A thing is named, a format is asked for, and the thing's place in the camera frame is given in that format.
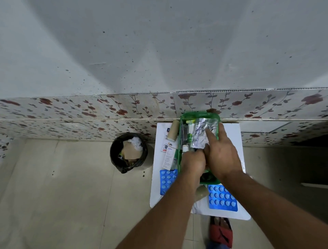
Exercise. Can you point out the person's left hand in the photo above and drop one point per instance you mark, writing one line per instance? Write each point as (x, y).
(193, 164)

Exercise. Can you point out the person's right hand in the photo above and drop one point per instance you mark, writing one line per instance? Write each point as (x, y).
(223, 159)

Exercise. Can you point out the small white cap bottle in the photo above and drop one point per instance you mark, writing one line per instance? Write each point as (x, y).
(185, 148)

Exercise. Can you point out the dark bottle green label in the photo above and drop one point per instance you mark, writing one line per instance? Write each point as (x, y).
(207, 177)

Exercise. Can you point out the small white green medicine box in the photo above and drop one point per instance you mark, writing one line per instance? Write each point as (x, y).
(169, 159)

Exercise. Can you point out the grey slim case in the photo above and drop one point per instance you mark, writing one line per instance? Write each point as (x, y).
(184, 136)

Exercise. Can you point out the large blue blister pack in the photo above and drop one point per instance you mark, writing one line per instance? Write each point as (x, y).
(223, 198)
(167, 180)

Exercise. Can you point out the white plaster box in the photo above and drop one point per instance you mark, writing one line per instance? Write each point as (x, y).
(165, 147)

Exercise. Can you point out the silver blister pack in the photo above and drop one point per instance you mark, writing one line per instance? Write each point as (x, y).
(201, 132)

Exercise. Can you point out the green plastic basket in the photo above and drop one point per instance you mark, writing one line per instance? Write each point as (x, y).
(205, 115)

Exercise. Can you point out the brown cardboard sheet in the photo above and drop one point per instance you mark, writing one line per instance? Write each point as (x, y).
(132, 152)

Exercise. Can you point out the person's right forearm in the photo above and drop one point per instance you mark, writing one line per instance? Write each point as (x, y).
(271, 213)

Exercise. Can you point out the person's left forearm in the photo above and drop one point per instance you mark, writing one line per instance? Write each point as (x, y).
(164, 218)

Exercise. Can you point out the person's right leg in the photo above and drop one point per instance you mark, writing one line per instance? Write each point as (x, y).
(216, 246)

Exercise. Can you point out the crumpled white plastic bag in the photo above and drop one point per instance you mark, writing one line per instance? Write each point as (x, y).
(135, 143)

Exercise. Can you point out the red right sandal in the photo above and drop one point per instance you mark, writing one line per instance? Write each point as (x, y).
(221, 233)

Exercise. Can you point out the black trash bin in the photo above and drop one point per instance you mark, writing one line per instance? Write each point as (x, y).
(114, 154)

